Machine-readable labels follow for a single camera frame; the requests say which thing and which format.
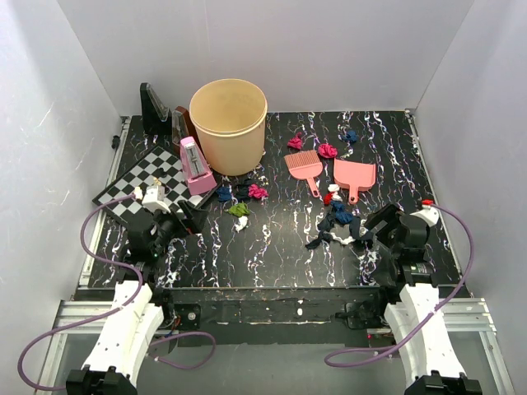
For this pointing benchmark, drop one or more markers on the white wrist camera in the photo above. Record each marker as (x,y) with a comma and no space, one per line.
(428,212)
(153,199)

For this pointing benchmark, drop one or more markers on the green paper scrap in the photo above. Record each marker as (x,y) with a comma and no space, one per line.
(239,210)

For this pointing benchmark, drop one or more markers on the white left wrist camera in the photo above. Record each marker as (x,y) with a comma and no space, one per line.
(153,199)

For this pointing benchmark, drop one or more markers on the white paper strip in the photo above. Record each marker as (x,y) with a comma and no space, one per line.
(346,235)

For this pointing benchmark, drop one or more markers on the pink dustpan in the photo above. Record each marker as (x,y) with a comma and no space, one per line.
(354,177)

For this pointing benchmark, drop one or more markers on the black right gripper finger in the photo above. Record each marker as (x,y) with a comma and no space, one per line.
(391,213)
(371,226)

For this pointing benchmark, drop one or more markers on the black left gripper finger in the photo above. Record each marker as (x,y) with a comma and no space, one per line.
(201,217)
(184,222)

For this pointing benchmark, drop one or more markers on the pink hand brush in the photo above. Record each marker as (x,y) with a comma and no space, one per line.
(305,165)

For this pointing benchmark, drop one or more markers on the brown metronome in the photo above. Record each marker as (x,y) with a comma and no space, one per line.
(181,125)

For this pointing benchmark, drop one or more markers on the blue paper scrap far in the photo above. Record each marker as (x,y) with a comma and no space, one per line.
(350,137)

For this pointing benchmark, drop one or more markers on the magenta paper scrap round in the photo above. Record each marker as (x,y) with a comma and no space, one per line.
(327,151)

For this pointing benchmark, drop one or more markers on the blue paper scrap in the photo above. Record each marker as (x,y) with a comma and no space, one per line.
(339,210)
(350,137)
(224,194)

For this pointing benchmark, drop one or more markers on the black paper scrap left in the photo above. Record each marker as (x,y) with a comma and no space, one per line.
(243,190)

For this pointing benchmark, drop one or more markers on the blue paper scrap centre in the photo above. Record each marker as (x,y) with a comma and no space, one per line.
(339,210)

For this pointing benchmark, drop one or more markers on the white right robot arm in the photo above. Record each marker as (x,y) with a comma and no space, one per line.
(413,310)

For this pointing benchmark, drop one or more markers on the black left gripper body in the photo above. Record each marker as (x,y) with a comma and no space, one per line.
(167,229)

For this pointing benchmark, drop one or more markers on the magenta paper scrap left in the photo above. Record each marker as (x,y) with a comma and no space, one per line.
(257,192)

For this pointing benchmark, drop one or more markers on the dark navy paper scrap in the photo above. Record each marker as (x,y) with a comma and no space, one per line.
(324,235)

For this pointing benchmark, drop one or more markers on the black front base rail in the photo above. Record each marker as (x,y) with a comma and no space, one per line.
(304,315)

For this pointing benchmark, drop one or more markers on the magenta paper scrap far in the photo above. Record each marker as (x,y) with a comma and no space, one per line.
(296,142)

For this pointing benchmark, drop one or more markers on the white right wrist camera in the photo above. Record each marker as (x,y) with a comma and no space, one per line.
(428,212)

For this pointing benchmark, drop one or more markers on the black white chessboard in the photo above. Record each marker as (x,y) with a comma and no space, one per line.
(141,174)

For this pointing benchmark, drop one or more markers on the black metronome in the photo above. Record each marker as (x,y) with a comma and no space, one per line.
(156,117)

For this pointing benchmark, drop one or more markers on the pink metronome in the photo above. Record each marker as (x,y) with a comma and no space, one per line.
(197,174)

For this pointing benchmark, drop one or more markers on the blue paper scrap left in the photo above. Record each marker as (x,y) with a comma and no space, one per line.
(224,194)

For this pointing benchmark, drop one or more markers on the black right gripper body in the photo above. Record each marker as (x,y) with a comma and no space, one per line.
(394,246)

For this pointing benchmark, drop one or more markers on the red paper scrap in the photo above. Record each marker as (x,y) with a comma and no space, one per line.
(328,199)

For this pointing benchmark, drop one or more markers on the beige plastic bucket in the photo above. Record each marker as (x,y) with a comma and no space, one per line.
(229,116)

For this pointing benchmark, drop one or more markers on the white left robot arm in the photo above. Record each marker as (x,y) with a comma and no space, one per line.
(138,309)

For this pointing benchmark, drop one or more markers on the white paper scrap left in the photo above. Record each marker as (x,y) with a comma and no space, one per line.
(241,223)

